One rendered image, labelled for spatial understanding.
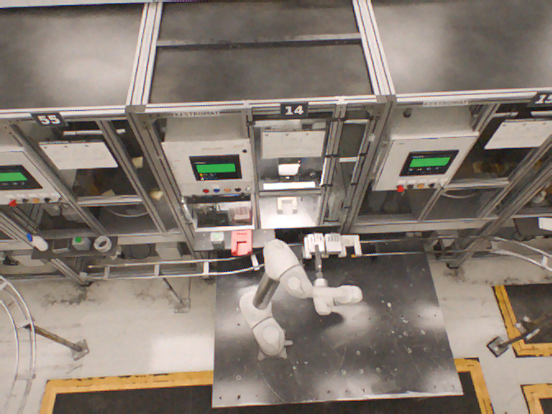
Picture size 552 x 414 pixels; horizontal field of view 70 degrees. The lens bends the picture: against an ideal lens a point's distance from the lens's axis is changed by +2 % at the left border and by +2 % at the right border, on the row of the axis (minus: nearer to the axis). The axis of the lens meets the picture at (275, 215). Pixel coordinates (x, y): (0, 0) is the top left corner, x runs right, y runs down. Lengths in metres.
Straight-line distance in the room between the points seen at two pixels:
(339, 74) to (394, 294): 1.55
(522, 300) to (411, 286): 1.32
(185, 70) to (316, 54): 0.63
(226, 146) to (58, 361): 2.43
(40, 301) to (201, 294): 1.36
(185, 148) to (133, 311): 1.97
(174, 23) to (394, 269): 2.06
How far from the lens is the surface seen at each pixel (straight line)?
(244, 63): 2.01
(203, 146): 1.95
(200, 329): 3.43
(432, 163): 2.23
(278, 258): 1.94
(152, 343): 3.49
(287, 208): 2.74
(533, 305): 4.01
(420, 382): 2.75
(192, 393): 3.34
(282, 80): 1.91
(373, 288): 2.82
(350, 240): 2.70
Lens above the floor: 3.27
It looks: 60 degrees down
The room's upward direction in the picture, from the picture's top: 1 degrees counter-clockwise
